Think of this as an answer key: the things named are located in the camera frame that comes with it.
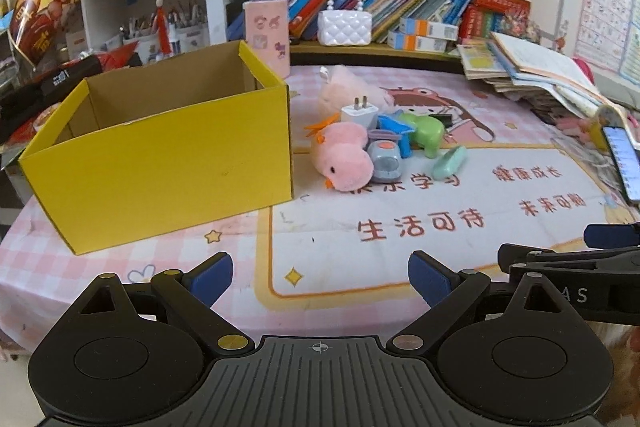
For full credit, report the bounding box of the pink sticker notebook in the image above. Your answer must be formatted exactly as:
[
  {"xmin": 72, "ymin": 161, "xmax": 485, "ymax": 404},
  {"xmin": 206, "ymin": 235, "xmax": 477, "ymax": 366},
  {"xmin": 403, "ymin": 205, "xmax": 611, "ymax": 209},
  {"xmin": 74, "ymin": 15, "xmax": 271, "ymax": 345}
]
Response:
[{"xmin": 243, "ymin": 0, "xmax": 291, "ymax": 80}]

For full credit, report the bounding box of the long black box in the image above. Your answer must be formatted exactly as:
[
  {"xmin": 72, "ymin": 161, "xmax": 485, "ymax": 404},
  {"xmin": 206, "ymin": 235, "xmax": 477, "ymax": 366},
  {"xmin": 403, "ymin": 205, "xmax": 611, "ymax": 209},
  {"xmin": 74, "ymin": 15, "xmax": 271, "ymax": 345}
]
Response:
[{"xmin": 40, "ymin": 55, "xmax": 103, "ymax": 98}]

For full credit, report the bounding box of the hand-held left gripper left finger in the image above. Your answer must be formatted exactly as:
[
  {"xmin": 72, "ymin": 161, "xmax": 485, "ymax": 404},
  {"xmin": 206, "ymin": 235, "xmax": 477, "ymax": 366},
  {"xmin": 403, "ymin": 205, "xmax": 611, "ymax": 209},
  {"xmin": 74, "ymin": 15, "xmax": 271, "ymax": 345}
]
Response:
[{"xmin": 65, "ymin": 252, "xmax": 253, "ymax": 355}]

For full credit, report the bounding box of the pink plush duck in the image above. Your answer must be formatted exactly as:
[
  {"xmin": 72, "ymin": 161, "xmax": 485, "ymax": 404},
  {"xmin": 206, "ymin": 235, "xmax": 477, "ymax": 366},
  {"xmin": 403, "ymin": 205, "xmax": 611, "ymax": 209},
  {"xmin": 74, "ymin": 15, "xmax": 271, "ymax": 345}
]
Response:
[{"xmin": 304, "ymin": 119, "xmax": 375, "ymax": 194}]

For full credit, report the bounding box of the fluffy pink plush toy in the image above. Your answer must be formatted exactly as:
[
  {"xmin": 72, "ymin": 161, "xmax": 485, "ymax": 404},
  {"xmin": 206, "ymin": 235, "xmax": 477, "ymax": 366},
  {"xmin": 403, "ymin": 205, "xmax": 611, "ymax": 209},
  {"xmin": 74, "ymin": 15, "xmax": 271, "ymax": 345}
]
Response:
[{"xmin": 317, "ymin": 64, "xmax": 396, "ymax": 118}]

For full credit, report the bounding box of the grey toy with lilac top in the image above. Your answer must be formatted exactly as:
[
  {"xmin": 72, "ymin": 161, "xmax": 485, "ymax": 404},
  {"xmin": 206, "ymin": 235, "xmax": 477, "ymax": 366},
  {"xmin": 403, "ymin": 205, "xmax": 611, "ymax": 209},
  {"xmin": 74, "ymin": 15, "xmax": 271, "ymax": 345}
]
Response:
[{"xmin": 366, "ymin": 130, "xmax": 404, "ymax": 184}]

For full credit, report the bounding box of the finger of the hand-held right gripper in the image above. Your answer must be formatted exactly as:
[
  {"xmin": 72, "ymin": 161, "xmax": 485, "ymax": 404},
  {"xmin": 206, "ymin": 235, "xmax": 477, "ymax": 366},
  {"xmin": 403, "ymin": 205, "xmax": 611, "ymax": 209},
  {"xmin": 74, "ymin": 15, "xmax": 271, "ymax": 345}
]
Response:
[
  {"xmin": 497, "ymin": 243, "xmax": 640, "ymax": 278},
  {"xmin": 584, "ymin": 223, "xmax": 640, "ymax": 248}
]

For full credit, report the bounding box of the white pen holder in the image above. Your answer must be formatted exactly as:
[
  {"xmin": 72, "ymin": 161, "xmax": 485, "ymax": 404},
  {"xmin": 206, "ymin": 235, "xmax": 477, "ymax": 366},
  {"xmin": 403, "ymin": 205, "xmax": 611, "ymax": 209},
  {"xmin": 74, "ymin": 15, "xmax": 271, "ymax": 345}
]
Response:
[
  {"xmin": 169, "ymin": 4, "xmax": 210, "ymax": 52},
  {"xmin": 120, "ymin": 9, "xmax": 162, "ymax": 64}
]

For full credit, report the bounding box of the yellow cardboard box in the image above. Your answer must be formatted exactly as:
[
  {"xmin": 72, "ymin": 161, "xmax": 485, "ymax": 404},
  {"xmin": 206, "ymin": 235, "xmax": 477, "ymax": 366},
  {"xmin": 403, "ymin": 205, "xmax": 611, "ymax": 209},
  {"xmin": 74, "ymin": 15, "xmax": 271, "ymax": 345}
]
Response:
[{"xmin": 19, "ymin": 39, "xmax": 293, "ymax": 256}]

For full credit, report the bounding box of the green frog toy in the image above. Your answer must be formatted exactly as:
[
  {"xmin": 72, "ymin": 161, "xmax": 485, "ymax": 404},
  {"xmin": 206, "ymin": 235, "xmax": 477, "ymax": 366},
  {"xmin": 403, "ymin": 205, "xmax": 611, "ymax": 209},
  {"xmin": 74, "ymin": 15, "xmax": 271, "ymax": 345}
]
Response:
[{"xmin": 399, "ymin": 112, "xmax": 447, "ymax": 158}]

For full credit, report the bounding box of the mint green stapler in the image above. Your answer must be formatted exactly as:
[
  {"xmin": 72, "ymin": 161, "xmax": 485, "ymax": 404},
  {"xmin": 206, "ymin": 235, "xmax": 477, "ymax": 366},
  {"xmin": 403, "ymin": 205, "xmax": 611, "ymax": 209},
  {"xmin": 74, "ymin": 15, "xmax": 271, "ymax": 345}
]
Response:
[{"xmin": 431, "ymin": 145, "xmax": 469, "ymax": 180}]

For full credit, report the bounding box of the red paper decoration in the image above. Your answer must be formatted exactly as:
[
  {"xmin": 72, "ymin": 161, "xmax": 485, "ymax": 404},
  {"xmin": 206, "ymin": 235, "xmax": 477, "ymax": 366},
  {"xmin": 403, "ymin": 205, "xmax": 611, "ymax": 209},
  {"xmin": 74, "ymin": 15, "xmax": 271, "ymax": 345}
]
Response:
[{"xmin": 80, "ymin": 44, "xmax": 146, "ymax": 70}]

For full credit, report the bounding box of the red god of wealth decoration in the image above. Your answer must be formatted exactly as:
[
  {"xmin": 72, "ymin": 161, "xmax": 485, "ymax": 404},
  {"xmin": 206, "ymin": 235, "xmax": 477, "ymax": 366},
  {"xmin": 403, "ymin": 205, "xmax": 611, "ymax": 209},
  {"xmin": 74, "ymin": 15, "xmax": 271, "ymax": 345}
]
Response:
[{"xmin": 7, "ymin": 0, "xmax": 83, "ymax": 68}]

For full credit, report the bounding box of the smartphone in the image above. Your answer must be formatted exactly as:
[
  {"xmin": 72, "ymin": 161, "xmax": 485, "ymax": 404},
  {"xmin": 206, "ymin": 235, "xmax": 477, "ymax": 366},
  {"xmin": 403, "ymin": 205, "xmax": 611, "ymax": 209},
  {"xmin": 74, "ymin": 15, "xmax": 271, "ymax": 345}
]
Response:
[{"xmin": 601, "ymin": 124, "xmax": 640, "ymax": 204}]

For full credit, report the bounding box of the white charger plug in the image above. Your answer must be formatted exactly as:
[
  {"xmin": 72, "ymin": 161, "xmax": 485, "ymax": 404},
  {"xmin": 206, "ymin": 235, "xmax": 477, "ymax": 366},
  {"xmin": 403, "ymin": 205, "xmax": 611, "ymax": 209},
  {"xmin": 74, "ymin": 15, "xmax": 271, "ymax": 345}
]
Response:
[{"xmin": 341, "ymin": 96, "xmax": 380, "ymax": 130}]

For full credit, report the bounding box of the white quilted pearl-handle purse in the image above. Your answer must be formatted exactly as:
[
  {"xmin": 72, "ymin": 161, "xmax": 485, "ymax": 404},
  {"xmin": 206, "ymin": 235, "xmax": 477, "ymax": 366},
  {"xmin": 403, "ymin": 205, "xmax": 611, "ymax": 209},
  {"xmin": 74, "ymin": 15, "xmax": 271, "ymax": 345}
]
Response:
[{"xmin": 317, "ymin": 0, "xmax": 373, "ymax": 48}]

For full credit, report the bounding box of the printed desk mat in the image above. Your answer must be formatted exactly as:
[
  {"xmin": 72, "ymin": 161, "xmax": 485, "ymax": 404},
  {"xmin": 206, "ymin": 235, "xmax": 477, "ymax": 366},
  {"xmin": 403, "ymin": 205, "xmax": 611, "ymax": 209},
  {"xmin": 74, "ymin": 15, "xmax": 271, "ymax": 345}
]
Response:
[{"xmin": 255, "ymin": 72, "xmax": 628, "ymax": 310}]

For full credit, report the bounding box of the white charging cable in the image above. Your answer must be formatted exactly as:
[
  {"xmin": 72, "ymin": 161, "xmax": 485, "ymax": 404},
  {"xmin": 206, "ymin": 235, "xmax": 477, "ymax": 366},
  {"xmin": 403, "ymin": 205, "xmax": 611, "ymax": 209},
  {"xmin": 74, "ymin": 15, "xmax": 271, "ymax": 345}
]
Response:
[{"xmin": 550, "ymin": 134, "xmax": 623, "ymax": 208}]

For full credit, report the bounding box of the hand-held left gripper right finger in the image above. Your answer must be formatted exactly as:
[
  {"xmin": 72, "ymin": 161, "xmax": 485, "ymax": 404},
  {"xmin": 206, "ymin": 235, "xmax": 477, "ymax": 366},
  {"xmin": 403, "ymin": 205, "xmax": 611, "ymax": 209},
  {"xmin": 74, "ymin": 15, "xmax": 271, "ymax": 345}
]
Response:
[{"xmin": 385, "ymin": 251, "xmax": 583, "ymax": 355}]

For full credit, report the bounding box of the red boxed book set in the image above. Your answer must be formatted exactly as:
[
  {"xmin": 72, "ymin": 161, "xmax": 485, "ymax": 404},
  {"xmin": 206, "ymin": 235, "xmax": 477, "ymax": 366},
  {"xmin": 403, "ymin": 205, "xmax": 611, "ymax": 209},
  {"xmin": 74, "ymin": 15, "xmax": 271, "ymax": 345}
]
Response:
[{"xmin": 457, "ymin": 0, "xmax": 531, "ymax": 42}]

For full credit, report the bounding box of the blue plastic-wrapped packet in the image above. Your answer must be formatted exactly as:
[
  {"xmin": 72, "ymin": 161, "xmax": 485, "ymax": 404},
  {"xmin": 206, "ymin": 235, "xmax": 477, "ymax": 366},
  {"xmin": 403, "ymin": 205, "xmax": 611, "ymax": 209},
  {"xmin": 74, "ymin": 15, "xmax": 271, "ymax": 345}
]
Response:
[{"xmin": 376, "ymin": 113, "xmax": 415, "ymax": 158}]

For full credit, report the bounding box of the pile of open workbooks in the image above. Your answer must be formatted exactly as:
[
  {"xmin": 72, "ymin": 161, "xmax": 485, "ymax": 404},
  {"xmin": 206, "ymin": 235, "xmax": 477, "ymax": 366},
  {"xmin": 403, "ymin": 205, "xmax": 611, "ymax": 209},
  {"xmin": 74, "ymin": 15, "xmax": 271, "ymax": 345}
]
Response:
[{"xmin": 457, "ymin": 32, "xmax": 628, "ymax": 128}]

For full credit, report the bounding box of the orange and white box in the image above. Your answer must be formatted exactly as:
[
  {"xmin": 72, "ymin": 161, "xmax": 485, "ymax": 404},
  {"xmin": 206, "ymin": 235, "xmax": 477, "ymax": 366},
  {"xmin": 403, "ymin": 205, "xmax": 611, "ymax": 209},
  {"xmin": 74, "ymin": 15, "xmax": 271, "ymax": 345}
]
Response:
[
  {"xmin": 400, "ymin": 17, "xmax": 460, "ymax": 40},
  {"xmin": 387, "ymin": 32, "xmax": 458, "ymax": 54}
]

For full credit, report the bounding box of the red and white hanging doll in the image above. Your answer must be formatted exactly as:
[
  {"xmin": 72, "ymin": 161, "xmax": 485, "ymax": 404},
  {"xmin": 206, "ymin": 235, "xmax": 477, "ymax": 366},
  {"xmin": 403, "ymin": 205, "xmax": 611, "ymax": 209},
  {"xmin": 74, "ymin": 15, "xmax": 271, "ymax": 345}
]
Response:
[{"xmin": 152, "ymin": 0, "xmax": 173, "ymax": 56}]

